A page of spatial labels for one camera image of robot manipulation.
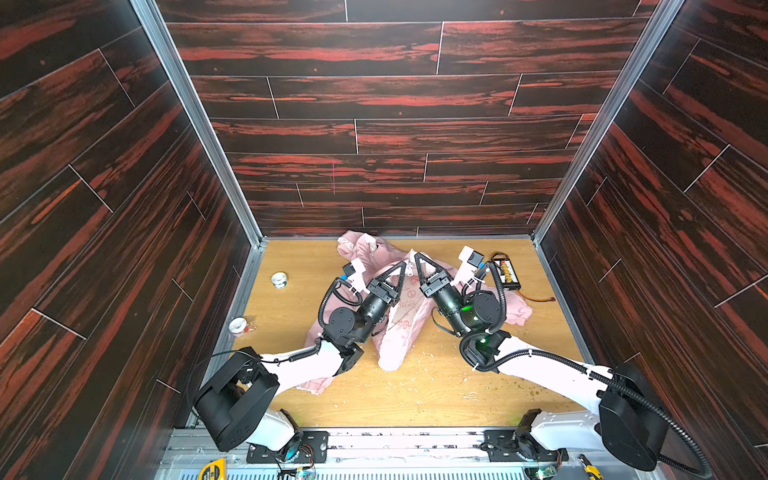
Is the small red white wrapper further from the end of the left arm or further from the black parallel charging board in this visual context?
the black parallel charging board

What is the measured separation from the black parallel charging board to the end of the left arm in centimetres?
56

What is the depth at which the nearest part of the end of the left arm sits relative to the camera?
1.89ft

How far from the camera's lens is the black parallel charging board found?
107 centimetres

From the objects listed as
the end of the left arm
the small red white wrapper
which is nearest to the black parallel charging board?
the end of the left arm
